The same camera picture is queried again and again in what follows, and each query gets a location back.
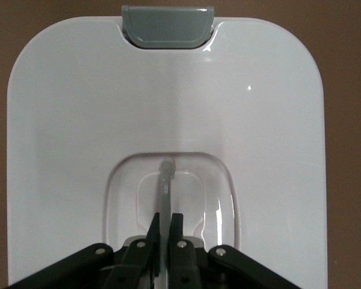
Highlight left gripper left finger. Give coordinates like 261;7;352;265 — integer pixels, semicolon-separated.
8;212;162;289

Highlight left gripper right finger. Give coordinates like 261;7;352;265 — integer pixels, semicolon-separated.
167;212;351;289

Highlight brown table mat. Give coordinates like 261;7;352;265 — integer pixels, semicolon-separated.
0;0;361;289

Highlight white box lid grey latches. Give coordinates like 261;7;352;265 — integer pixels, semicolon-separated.
5;5;327;289

